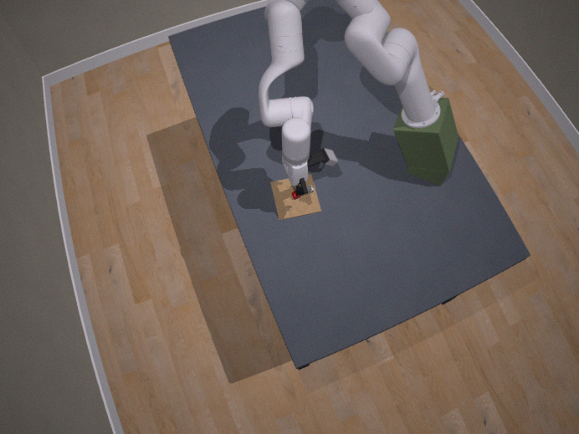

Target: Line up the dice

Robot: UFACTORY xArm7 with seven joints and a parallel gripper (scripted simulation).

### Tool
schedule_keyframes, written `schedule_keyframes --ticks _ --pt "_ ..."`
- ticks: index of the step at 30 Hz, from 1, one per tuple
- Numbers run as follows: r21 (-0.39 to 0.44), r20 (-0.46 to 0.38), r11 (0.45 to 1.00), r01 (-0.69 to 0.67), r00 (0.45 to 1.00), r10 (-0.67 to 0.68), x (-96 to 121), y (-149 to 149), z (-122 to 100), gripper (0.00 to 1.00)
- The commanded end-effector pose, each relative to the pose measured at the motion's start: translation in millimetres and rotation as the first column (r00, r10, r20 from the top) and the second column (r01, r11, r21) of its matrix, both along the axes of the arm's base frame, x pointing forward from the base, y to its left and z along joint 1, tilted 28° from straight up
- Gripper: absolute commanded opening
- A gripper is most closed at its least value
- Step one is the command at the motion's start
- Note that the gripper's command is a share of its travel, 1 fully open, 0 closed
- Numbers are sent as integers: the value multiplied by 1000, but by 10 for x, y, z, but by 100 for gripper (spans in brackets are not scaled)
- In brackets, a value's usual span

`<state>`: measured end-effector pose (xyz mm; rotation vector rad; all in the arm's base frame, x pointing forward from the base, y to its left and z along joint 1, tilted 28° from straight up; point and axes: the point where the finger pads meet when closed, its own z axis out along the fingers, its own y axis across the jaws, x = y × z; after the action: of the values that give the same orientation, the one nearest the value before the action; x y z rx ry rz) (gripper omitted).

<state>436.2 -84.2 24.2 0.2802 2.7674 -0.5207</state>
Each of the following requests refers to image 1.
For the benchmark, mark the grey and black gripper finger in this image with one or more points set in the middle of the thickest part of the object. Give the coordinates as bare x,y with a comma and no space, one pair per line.
301,188

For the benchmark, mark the tan mat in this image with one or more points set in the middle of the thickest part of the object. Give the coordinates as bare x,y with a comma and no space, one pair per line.
285,204

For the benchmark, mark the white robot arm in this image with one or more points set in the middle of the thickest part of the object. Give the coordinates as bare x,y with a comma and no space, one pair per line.
365,38

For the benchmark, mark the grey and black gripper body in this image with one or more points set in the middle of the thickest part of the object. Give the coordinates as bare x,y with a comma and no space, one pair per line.
295,173

